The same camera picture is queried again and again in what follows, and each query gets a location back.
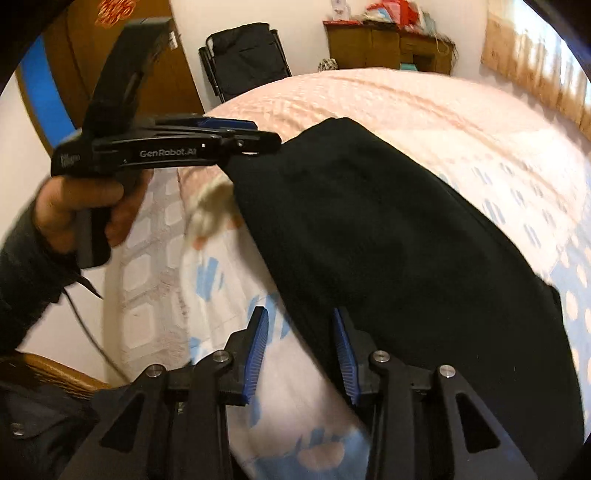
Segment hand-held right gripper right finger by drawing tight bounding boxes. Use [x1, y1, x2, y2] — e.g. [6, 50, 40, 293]
[332, 307, 539, 480]

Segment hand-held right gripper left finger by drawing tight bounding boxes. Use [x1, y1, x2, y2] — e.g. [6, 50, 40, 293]
[60, 306, 270, 480]

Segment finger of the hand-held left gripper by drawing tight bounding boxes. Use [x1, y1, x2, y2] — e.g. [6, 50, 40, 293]
[216, 130, 282, 161]
[154, 114, 258, 136]

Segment black pants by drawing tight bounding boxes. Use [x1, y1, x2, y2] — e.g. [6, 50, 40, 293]
[187, 117, 587, 480]

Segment person's left forearm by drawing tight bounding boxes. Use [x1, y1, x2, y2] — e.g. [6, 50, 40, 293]
[0, 203, 83, 357]

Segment person's left hand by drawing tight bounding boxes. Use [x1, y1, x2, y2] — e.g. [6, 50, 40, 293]
[34, 168, 156, 253]

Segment brown wooden door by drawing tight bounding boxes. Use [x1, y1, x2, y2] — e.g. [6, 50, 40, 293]
[16, 0, 205, 154]

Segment black folding chair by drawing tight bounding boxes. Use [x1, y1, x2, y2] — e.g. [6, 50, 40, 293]
[198, 23, 293, 103]

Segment red door decoration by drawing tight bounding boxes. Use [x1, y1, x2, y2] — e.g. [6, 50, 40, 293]
[97, 0, 137, 25]

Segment blue board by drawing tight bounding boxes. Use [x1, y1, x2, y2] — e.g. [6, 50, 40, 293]
[21, 46, 75, 140]

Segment brown wooden cabinet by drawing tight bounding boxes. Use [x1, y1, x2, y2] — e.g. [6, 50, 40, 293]
[323, 21, 456, 76]

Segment white quilted mattress pad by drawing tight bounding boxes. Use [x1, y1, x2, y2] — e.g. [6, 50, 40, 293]
[104, 171, 194, 385]

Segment pile of red bags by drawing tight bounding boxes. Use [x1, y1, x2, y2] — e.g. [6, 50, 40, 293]
[360, 0, 439, 33]

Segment wicker chair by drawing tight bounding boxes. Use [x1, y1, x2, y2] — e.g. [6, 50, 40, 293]
[0, 352, 112, 403]

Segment dark jacket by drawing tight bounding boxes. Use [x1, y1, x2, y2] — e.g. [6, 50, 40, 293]
[0, 382, 136, 480]

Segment blue and pink printed bedsheet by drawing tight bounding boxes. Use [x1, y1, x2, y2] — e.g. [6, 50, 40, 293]
[178, 69, 591, 480]

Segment beige patterned curtain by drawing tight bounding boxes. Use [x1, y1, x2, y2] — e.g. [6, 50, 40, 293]
[480, 0, 591, 126]

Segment black cable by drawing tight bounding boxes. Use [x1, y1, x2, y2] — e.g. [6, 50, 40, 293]
[62, 270, 133, 387]

